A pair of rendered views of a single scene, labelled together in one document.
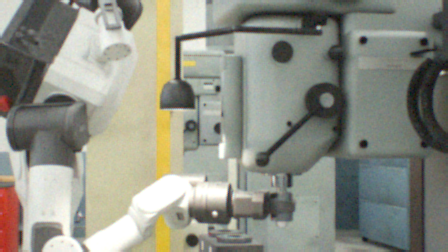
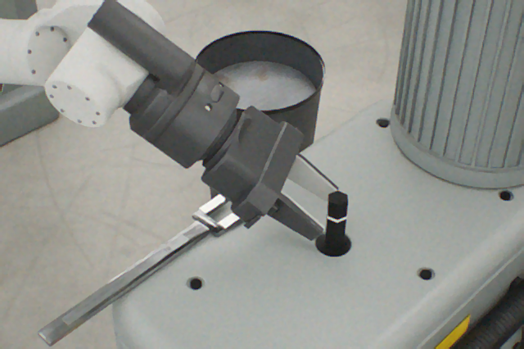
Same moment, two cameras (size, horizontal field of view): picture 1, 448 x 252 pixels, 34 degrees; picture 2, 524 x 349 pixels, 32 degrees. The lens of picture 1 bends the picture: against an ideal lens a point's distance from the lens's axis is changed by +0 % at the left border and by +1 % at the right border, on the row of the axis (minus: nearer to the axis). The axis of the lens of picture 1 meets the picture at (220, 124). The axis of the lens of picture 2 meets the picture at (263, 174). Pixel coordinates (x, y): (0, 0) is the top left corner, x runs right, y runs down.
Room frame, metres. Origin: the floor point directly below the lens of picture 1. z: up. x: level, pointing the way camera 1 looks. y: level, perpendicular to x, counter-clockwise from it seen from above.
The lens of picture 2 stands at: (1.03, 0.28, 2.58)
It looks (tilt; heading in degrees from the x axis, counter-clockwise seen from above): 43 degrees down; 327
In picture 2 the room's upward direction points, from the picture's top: 1 degrees clockwise
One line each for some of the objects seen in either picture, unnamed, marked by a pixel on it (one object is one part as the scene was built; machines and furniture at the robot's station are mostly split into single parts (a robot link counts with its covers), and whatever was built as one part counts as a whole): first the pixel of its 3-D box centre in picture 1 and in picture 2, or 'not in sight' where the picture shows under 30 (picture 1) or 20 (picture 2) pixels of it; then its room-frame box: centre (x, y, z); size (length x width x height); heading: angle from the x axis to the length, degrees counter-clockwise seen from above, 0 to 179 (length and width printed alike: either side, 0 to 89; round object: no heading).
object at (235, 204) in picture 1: (238, 205); not in sight; (1.54, -0.04, 1.24); 0.13 x 0.12 x 0.10; 170
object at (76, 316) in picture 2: not in sight; (144, 268); (1.59, 0.05, 1.89); 0.24 x 0.04 x 0.01; 103
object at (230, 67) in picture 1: (230, 107); not in sight; (1.50, -0.02, 1.44); 0.04 x 0.04 x 0.21; 13
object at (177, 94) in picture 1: (177, 94); not in sight; (1.44, 0.09, 1.47); 0.07 x 0.07 x 0.06
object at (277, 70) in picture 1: (283, 95); not in sight; (1.52, -0.13, 1.47); 0.21 x 0.19 x 0.32; 13
